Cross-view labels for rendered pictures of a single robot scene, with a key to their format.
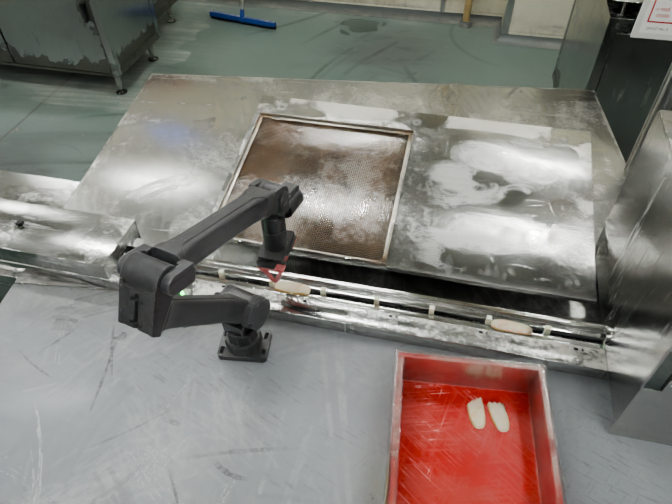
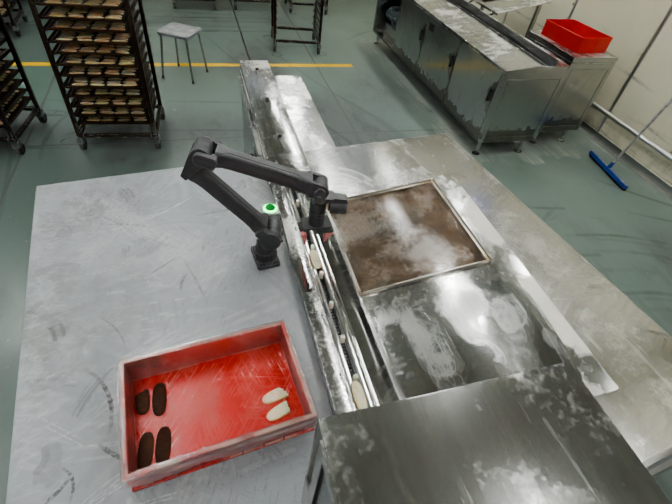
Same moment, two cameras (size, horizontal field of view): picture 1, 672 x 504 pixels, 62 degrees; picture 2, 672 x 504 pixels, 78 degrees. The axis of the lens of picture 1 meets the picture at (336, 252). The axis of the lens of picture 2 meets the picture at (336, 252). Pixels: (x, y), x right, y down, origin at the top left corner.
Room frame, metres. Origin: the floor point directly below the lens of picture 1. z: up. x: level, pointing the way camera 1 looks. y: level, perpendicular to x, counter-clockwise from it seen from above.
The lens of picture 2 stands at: (0.36, -0.81, 1.99)
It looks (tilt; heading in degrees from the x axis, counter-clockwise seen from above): 45 degrees down; 54
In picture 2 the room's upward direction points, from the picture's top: 9 degrees clockwise
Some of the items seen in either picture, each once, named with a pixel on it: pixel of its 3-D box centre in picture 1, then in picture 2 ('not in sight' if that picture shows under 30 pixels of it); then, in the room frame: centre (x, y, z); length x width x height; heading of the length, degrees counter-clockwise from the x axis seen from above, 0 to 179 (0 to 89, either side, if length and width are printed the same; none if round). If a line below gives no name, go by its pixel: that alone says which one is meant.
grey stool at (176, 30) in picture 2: not in sight; (182, 52); (1.36, 3.83, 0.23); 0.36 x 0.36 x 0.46; 48
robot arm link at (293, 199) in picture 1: (279, 197); (330, 197); (0.98, 0.13, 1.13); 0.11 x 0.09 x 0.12; 153
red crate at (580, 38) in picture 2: not in sight; (575, 35); (4.46, 1.64, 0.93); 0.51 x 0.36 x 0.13; 80
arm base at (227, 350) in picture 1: (243, 336); (265, 250); (0.78, 0.23, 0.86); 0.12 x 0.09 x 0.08; 84
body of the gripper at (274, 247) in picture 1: (275, 238); (316, 218); (0.94, 0.14, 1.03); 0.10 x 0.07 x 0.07; 166
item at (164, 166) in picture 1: (354, 253); (425, 315); (1.48, -0.07, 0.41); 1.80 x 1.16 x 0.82; 84
